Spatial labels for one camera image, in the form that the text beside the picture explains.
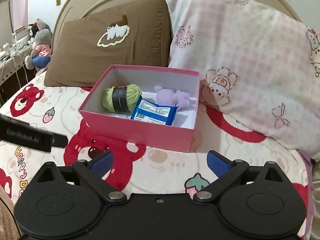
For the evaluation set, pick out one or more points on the cluttered bedside table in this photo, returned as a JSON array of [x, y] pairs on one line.
[[13, 70]]

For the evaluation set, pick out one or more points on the pink cardboard box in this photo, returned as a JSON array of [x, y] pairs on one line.
[[177, 137]]

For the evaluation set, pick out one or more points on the white cabinet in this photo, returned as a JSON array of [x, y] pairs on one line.
[[5, 23]]

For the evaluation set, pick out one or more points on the pink checkered pillow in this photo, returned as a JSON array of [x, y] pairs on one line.
[[256, 64]]

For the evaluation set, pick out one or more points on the blue tissue packet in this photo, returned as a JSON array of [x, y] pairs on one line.
[[147, 111]]

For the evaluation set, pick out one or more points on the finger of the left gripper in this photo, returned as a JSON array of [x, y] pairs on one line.
[[59, 140]]

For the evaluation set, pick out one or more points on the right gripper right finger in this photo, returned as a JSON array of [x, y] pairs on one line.
[[252, 198]]

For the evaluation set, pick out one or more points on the bear print fleece blanket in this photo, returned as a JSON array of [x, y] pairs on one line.
[[134, 168]]

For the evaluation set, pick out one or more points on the brown embroidered pillow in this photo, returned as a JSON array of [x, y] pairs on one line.
[[134, 33]]

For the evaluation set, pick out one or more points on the green yarn ball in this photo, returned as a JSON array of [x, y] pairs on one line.
[[121, 100]]

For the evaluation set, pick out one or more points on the beige fleece sleeve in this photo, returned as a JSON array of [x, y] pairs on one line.
[[8, 228]]

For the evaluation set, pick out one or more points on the purple plush toy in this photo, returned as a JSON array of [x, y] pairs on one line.
[[169, 97]]

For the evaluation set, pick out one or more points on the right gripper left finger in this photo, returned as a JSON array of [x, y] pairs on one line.
[[64, 199]]

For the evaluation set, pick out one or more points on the grey plush doll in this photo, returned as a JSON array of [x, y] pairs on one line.
[[41, 47]]

